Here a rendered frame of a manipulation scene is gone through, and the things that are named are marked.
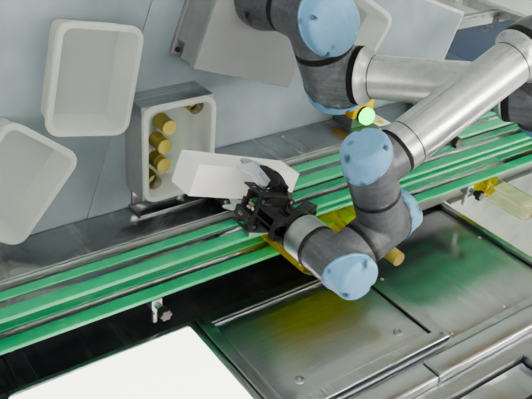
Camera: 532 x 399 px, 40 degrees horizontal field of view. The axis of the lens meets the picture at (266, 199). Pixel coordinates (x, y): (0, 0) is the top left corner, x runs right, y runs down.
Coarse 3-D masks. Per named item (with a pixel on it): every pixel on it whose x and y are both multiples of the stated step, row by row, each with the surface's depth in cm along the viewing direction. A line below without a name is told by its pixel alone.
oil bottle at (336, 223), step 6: (318, 216) 175; (324, 216) 176; (330, 216) 176; (336, 216) 176; (324, 222) 173; (330, 222) 173; (336, 222) 174; (342, 222) 174; (336, 228) 172; (342, 228) 172
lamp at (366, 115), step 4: (360, 108) 186; (364, 108) 186; (368, 108) 186; (360, 112) 186; (364, 112) 185; (368, 112) 185; (372, 112) 186; (356, 116) 187; (360, 116) 186; (364, 116) 185; (368, 116) 185; (372, 116) 186; (360, 120) 186; (364, 120) 186; (368, 120) 186; (372, 120) 187; (364, 124) 187
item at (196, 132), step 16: (208, 96) 155; (144, 112) 149; (176, 112) 160; (208, 112) 158; (144, 128) 148; (192, 128) 164; (208, 128) 159; (144, 144) 150; (176, 144) 164; (192, 144) 166; (208, 144) 161; (144, 160) 152; (176, 160) 166; (144, 176) 154; (160, 176) 165; (144, 192) 156; (160, 192) 160; (176, 192) 161
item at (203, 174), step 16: (192, 160) 127; (208, 160) 129; (224, 160) 132; (240, 160) 136; (256, 160) 140; (272, 160) 144; (176, 176) 130; (192, 176) 127; (208, 176) 128; (224, 176) 130; (240, 176) 132; (288, 176) 140; (192, 192) 128; (208, 192) 130; (224, 192) 132; (240, 192) 134
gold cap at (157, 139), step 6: (156, 132) 159; (150, 138) 158; (156, 138) 157; (162, 138) 157; (150, 144) 159; (156, 144) 157; (162, 144) 156; (168, 144) 157; (162, 150) 157; (168, 150) 158
